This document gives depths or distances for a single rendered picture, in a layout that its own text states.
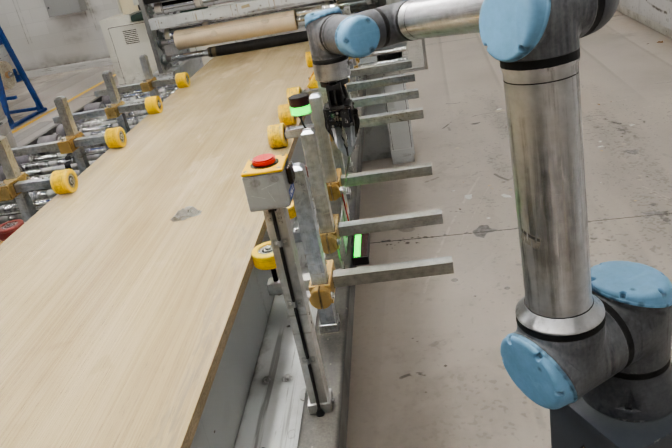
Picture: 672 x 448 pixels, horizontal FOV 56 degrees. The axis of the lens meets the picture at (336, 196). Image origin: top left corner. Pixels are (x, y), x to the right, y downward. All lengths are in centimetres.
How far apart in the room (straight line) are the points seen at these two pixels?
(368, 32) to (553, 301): 70
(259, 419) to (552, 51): 96
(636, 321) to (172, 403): 82
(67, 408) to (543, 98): 92
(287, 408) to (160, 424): 44
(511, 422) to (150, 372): 136
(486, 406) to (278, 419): 102
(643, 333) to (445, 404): 115
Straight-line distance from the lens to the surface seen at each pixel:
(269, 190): 103
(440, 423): 224
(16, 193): 235
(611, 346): 122
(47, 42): 1229
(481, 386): 236
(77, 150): 276
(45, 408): 123
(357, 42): 142
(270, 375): 155
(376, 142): 439
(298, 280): 112
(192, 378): 114
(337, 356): 142
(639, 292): 126
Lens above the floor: 156
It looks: 23 degrees down
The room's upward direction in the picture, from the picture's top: 11 degrees counter-clockwise
